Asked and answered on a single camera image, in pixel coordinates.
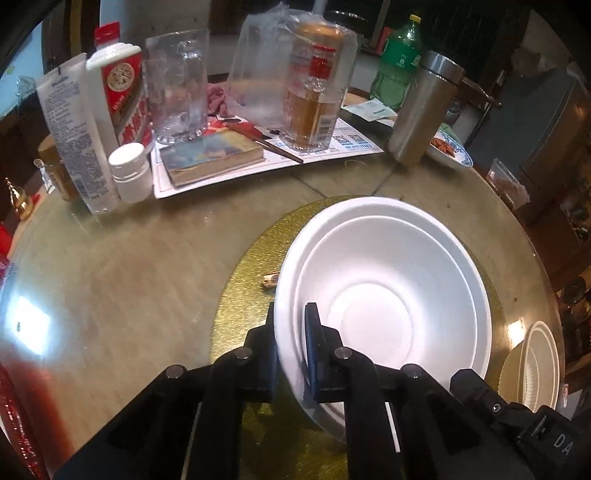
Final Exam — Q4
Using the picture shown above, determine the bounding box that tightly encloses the large white foam bowl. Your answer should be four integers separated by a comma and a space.
273, 197, 492, 440

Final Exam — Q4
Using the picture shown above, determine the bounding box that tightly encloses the gold round placemat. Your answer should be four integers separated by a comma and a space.
209, 195, 507, 480

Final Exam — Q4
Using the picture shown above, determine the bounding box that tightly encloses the red scalloped glass plate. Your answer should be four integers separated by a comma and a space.
1, 367, 49, 479

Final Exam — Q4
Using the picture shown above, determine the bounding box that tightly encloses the clear plastic container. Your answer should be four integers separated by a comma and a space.
486, 158, 530, 211

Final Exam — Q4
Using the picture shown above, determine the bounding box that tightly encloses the small white pill bottle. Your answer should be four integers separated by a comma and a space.
108, 142, 153, 204

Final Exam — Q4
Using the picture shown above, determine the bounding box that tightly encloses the old worn book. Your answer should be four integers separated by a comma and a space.
159, 130, 264, 188

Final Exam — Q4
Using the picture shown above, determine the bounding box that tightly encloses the blue white snack dish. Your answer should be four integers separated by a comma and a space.
426, 125, 474, 170

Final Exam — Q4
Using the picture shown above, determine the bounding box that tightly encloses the printed paper sheet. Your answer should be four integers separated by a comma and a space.
150, 119, 384, 199

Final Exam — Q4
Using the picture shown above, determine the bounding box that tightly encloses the wooden chopstick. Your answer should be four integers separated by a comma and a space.
224, 122, 304, 164

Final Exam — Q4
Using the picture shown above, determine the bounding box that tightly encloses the brown lidded jar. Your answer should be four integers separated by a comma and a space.
37, 134, 79, 202

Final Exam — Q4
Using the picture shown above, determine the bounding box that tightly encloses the stainless steel thermos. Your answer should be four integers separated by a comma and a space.
388, 50, 465, 167

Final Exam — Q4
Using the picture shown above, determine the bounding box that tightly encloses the clear liquor bottle red cap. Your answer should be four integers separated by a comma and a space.
281, 44, 339, 152

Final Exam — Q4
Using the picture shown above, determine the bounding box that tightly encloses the white lotion tube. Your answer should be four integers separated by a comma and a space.
36, 53, 118, 215

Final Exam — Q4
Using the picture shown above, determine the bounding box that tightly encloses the white red liquor bottle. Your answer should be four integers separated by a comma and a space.
86, 22, 152, 155

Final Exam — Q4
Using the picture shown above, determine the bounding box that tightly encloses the clear glass mug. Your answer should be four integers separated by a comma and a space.
143, 28, 209, 145

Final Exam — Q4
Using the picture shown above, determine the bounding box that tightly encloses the green plastic bottle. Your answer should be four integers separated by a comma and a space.
370, 14, 423, 111

